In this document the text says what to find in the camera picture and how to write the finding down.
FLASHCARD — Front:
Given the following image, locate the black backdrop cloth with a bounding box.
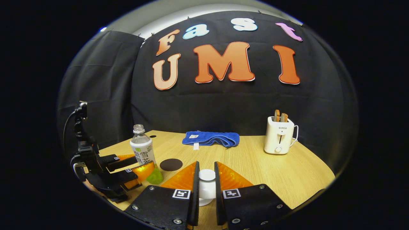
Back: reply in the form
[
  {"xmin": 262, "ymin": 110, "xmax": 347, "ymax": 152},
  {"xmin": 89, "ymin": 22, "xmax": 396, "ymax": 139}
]
[{"xmin": 58, "ymin": 11, "xmax": 358, "ymax": 173}]

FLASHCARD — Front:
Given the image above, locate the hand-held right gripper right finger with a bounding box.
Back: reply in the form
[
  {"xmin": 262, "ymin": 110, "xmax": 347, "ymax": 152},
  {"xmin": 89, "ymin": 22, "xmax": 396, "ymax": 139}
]
[{"xmin": 214, "ymin": 161, "xmax": 293, "ymax": 230}]

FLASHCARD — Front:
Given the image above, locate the white toaster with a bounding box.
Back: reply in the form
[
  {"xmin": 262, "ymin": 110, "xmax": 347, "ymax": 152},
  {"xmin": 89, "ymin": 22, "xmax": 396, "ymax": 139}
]
[{"xmin": 264, "ymin": 116, "xmax": 295, "ymax": 155}]

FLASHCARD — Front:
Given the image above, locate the clear water bottle green label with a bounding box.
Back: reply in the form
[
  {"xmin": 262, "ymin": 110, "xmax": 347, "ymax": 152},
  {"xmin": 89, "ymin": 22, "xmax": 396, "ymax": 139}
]
[{"xmin": 130, "ymin": 124, "xmax": 163, "ymax": 185}]

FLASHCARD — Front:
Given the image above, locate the white toaster cable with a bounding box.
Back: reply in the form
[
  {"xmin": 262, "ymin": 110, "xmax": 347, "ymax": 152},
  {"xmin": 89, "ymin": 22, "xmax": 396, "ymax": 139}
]
[{"xmin": 289, "ymin": 125, "xmax": 299, "ymax": 147}]

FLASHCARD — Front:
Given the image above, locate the dark brown round coaster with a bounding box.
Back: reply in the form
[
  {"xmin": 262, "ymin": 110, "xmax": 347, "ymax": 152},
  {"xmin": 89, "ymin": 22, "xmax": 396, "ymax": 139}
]
[{"xmin": 160, "ymin": 158, "xmax": 183, "ymax": 172}]

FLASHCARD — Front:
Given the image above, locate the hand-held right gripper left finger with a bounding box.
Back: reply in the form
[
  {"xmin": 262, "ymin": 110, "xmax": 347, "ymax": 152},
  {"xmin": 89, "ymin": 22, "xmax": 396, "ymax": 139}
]
[{"xmin": 124, "ymin": 161, "xmax": 200, "ymax": 230}]

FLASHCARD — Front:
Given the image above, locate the blue towel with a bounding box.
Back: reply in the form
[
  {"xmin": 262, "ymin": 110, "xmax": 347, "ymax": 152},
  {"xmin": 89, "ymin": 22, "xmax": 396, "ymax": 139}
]
[{"xmin": 182, "ymin": 131, "xmax": 240, "ymax": 150}]

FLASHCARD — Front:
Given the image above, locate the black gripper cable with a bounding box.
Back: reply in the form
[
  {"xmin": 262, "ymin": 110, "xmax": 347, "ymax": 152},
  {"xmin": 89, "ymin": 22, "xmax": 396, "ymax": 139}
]
[{"xmin": 63, "ymin": 110, "xmax": 79, "ymax": 157}]

